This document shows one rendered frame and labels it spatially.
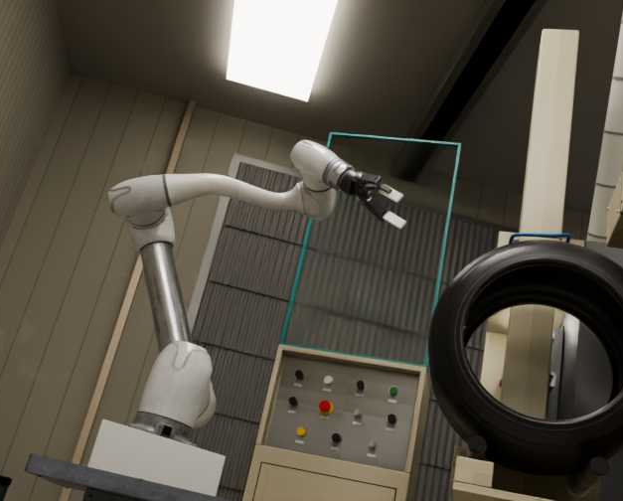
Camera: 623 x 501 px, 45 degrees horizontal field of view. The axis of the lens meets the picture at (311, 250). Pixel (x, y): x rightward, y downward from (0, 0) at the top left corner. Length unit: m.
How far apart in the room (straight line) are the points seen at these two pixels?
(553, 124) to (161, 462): 1.70
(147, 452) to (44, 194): 4.08
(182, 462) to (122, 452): 0.14
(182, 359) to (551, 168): 1.37
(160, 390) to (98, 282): 3.54
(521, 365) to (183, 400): 1.01
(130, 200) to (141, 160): 3.57
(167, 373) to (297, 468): 0.82
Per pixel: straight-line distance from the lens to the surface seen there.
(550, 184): 2.59
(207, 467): 1.89
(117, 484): 1.79
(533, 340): 2.36
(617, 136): 3.03
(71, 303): 5.47
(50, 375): 5.37
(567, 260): 2.05
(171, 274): 2.35
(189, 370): 2.00
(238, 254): 5.50
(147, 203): 2.29
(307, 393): 2.76
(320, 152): 2.30
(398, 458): 2.68
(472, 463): 1.89
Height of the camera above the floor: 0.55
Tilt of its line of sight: 22 degrees up
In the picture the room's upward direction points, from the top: 13 degrees clockwise
